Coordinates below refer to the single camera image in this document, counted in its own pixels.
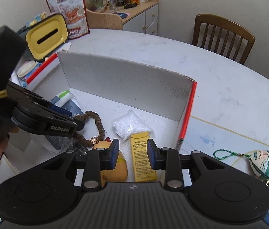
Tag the clear drinking glass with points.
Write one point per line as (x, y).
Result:
(110, 4)

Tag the dark silver foil packet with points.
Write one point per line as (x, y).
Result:
(77, 148)

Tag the pink blue mouse pad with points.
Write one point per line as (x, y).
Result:
(121, 15)

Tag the red cardboard box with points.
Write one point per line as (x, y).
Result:
(125, 88)

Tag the yellow plush toy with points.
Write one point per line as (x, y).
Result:
(119, 171)

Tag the red white snack bag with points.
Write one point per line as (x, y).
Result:
(70, 12)

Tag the light wooden chair back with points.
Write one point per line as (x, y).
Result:
(106, 20)

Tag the white bead bag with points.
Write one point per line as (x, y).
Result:
(129, 124)

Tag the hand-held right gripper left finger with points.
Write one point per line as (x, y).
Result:
(114, 153)

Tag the white tissue paper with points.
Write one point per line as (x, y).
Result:
(64, 47)

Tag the small white side cabinet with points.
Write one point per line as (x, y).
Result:
(148, 16)

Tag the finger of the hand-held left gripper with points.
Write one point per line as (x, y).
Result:
(59, 111)
(53, 127)

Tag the white round lid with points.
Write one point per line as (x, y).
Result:
(27, 68)

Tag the yellow lid tissue box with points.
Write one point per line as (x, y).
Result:
(51, 46)

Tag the black yellow screwdriver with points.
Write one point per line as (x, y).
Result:
(129, 5)

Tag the yellow paper packet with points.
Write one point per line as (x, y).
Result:
(140, 162)

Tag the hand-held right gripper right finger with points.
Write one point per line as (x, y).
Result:
(151, 155)

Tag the brown wooden chair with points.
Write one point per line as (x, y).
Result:
(220, 19)

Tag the colourful printed packet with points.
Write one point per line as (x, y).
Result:
(35, 20)

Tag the blue printed table mat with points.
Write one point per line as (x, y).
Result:
(232, 136)

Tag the green white tasselled charm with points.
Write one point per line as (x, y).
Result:
(260, 159)

